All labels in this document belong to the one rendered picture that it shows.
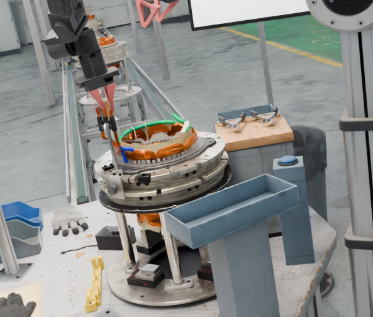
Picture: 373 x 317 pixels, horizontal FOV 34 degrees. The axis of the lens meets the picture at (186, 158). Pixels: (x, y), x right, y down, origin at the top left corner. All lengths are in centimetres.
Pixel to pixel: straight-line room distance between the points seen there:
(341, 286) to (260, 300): 164
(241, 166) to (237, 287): 43
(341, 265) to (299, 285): 163
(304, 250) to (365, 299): 20
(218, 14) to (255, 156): 99
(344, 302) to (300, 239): 132
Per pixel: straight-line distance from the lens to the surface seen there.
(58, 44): 149
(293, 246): 150
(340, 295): 284
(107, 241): 176
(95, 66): 145
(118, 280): 156
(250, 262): 123
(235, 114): 184
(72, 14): 139
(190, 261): 161
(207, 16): 245
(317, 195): 314
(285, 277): 148
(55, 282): 168
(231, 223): 116
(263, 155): 157
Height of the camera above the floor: 154
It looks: 19 degrees down
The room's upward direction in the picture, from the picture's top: 11 degrees counter-clockwise
